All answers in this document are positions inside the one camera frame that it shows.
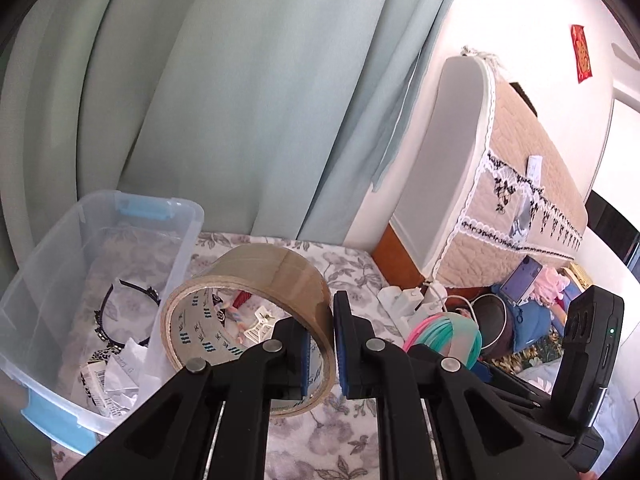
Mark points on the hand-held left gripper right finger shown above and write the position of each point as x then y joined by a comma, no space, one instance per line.
341,350

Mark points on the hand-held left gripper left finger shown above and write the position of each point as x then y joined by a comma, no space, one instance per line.
305,360

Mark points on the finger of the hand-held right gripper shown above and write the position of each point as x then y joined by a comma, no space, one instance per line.
482,371

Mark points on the teal and pink hair bands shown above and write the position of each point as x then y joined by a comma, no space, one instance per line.
450,330

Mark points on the dark red hair claw clip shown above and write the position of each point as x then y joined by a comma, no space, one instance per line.
244,298

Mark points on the brown packing tape roll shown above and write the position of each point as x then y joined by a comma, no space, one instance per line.
260,270

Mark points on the white paper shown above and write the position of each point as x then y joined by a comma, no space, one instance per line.
127,370

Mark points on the black studded headband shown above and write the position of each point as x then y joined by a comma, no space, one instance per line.
107,305

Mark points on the small white cardboard box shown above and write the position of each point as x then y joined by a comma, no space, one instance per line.
97,385

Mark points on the clear plastic container blue latches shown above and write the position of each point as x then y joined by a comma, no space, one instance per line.
30,350

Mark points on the black round bowl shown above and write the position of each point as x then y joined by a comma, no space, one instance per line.
492,322

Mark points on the small white hair clip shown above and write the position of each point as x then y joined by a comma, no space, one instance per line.
260,326

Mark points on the blue bag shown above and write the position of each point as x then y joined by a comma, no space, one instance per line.
532,322

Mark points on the white power strip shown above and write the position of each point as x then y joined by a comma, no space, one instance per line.
395,302

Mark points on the floral fleece blanket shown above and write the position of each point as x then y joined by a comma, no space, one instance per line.
325,440

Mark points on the white charger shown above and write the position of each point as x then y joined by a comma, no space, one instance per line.
412,297

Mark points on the smartphone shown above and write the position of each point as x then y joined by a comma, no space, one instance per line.
522,280

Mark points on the black screen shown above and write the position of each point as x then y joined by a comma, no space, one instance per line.
615,230

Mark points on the small photo card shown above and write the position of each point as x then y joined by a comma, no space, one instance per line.
521,220

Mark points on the white paper slip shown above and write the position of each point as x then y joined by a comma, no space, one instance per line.
534,166

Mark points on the white padded headboard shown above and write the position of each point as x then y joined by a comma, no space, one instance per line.
450,170

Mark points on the beige quilted lace cover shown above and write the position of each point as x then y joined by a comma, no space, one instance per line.
530,130

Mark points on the pale green curtain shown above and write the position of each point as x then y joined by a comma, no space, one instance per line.
225,85

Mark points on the wooden bed frame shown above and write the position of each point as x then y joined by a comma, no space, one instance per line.
395,255

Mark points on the red wall decoration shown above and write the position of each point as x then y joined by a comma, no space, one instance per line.
581,55

